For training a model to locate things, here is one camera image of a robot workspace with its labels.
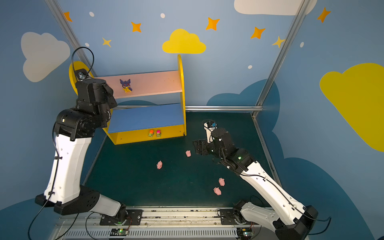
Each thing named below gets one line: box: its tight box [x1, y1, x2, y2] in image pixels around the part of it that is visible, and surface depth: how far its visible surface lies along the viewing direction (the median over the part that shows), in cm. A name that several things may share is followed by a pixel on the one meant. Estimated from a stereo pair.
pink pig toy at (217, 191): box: [213, 187, 222, 196], surface depth 84 cm
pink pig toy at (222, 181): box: [218, 177, 226, 187], surface depth 87 cm
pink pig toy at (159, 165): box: [156, 160, 163, 170], surface depth 93 cm
